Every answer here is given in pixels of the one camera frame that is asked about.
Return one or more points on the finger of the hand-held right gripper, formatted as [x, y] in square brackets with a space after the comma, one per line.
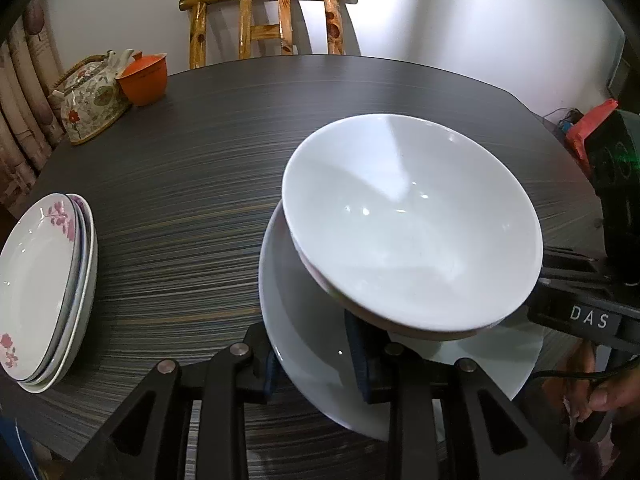
[570, 272]

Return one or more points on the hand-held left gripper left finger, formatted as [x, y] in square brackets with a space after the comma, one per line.
[272, 375]

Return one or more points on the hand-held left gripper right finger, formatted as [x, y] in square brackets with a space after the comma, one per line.
[356, 355]

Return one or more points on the white ceramic plate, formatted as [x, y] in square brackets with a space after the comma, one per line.
[310, 345]

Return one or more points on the small white floral bowl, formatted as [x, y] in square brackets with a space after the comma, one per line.
[410, 220]

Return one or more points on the stack of floral plates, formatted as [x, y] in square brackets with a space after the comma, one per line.
[94, 272]

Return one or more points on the large white floral plate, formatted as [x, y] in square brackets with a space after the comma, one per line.
[35, 280]

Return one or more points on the person's right hand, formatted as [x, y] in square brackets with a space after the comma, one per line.
[615, 392]

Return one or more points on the red plastic object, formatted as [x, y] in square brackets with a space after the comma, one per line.
[585, 132]

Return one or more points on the orange ceramic cup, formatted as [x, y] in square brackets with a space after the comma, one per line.
[145, 82]

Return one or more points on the floral ceramic teapot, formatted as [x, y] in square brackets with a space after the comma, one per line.
[90, 105]

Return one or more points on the beige patterned curtain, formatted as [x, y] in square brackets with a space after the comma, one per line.
[20, 110]

